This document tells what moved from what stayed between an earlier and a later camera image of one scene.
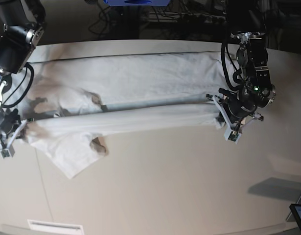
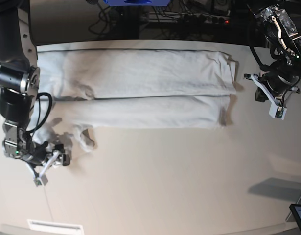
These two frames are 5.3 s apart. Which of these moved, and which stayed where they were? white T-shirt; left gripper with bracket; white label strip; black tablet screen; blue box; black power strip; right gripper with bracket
Moved: white T-shirt; left gripper with bracket; right gripper with bracket
Stayed: black tablet screen; black power strip; blue box; white label strip
